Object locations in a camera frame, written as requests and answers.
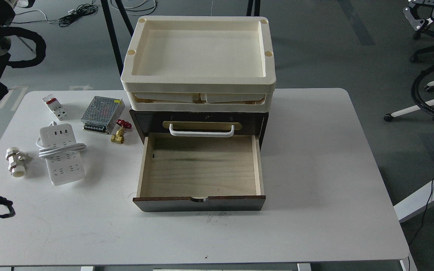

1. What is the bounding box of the white power strip with cable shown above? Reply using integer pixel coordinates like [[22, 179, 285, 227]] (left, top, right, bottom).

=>
[[36, 122, 86, 186]]

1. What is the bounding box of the open dark wooden drawer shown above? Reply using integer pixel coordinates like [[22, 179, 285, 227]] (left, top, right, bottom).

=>
[[133, 133, 266, 212]]

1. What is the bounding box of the cream plastic top tray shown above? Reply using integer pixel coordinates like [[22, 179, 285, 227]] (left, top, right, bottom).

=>
[[121, 15, 276, 94]]

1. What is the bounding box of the metal mesh power supply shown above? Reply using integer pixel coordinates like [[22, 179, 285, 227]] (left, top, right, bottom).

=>
[[81, 96, 125, 134]]

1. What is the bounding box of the white red circuit breaker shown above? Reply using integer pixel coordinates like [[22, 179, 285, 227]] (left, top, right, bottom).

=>
[[42, 94, 68, 120]]

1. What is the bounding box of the white plastic pipe valve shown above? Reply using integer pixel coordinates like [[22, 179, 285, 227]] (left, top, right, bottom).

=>
[[5, 147, 33, 177]]

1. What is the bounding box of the black office chair base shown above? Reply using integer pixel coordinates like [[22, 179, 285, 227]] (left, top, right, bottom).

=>
[[409, 29, 434, 63]]

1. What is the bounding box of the white drawer handle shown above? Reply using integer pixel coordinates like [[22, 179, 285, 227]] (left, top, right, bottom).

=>
[[169, 123, 235, 138]]

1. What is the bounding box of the brass valve red handle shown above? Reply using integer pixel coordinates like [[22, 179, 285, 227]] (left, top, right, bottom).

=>
[[110, 119, 132, 144]]

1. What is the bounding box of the black cable bundle on floor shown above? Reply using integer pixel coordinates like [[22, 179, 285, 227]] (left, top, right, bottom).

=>
[[58, 4, 99, 28]]

